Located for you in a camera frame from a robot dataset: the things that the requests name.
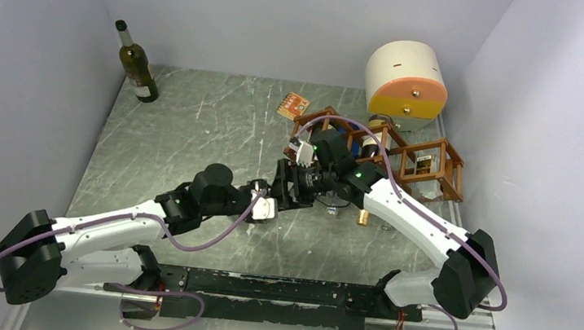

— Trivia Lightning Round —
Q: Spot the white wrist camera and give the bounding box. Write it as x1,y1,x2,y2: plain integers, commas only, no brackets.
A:
288,137,315,168
245,193,278,224

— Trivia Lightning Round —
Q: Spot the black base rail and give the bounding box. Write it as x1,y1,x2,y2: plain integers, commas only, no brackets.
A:
127,263,423,330

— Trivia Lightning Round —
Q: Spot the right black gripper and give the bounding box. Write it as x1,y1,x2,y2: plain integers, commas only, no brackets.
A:
266,156,337,217

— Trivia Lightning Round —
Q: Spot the olive green wine bottle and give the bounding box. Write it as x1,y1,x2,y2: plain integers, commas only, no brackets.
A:
114,20,160,103

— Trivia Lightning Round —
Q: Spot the brown wooden wine rack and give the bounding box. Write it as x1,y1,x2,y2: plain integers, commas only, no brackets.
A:
291,106,464,203

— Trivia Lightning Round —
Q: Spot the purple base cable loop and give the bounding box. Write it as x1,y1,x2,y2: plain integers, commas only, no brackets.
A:
106,283,207,330

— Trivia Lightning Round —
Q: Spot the dark gold-capped wine bottle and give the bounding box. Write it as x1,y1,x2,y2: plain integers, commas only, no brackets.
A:
351,113,397,230

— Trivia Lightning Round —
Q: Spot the small orange card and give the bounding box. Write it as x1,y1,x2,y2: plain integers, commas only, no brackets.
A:
276,92,311,121

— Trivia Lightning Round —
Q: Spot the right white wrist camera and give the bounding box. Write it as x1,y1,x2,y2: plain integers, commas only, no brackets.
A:
288,137,315,168

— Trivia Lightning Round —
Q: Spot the clear blue-label bottle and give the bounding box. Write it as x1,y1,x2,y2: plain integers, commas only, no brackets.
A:
321,118,367,220

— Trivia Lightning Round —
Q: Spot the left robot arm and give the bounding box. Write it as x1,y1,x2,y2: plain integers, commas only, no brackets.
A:
0,164,278,305

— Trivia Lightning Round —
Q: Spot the clear round liquor bottle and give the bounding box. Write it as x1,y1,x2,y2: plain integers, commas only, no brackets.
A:
388,152,446,205

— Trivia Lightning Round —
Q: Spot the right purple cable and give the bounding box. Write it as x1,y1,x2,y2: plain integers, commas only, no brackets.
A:
274,111,526,330

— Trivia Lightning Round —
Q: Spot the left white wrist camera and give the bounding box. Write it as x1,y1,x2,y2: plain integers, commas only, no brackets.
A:
245,193,278,224

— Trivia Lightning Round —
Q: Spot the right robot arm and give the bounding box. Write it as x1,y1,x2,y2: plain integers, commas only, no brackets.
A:
271,130,499,319

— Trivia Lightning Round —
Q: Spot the cream orange cylinder container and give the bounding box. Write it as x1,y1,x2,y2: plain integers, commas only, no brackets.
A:
364,40,448,121

